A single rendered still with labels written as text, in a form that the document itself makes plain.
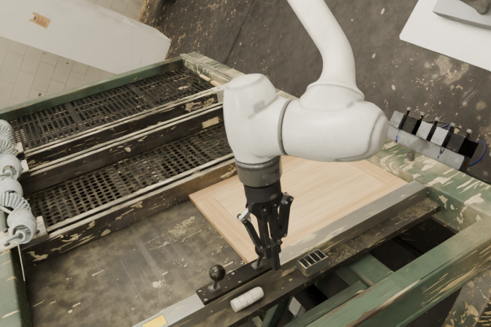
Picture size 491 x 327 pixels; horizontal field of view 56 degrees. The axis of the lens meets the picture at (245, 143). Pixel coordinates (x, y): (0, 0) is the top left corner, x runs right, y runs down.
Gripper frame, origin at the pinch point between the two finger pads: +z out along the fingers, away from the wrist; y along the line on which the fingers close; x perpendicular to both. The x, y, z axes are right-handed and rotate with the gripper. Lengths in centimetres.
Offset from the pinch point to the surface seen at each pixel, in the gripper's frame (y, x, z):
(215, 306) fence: -13.3, 7.2, 13.7
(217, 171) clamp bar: 12, 56, 10
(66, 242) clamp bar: -39, 56, 12
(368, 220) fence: 34.3, 7.1, 12.5
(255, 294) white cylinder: -4.1, 4.2, 13.1
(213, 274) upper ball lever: -13.1, 3.5, 0.7
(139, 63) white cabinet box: 91, 439, 75
